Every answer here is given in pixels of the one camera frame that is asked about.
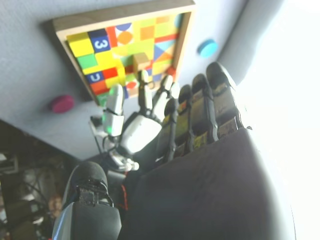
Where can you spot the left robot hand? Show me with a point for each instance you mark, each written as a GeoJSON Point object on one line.
{"type": "Point", "coordinates": [200, 187]}

